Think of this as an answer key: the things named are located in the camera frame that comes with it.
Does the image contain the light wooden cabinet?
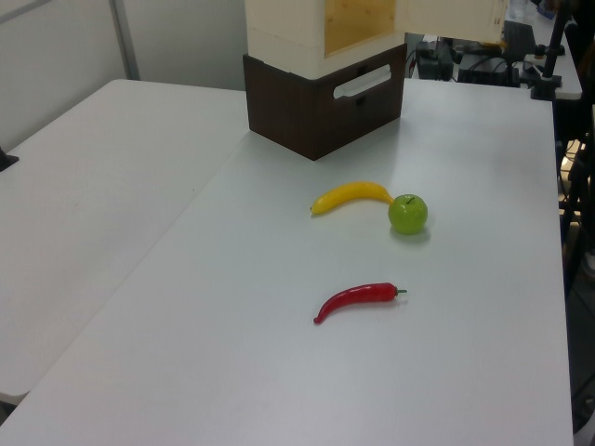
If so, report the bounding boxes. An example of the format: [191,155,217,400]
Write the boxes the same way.
[245,0,410,78]

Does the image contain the cream cabinet door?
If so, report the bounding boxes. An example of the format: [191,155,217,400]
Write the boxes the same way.
[394,0,508,46]

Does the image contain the yellow banana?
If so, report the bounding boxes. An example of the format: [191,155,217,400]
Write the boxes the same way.
[310,180,396,216]

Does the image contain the red chili pepper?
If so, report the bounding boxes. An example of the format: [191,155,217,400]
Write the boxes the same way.
[312,282,409,326]

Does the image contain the dark brown drawer box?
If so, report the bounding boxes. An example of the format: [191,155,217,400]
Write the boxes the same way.
[242,42,409,163]

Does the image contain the green apple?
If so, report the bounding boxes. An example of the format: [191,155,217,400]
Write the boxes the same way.
[388,193,430,236]

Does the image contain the black electronic box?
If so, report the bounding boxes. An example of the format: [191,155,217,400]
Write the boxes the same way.
[414,39,456,81]

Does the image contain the black table clamp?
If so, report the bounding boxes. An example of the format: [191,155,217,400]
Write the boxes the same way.
[0,145,20,173]

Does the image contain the white background desk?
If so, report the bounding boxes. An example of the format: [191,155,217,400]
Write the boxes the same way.
[504,7,584,100]

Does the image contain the black equipment with cables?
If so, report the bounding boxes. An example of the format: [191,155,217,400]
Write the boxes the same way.
[456,20,532,88]

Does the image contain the black camera stand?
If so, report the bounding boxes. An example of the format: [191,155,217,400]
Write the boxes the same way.
[529,0,574,100]

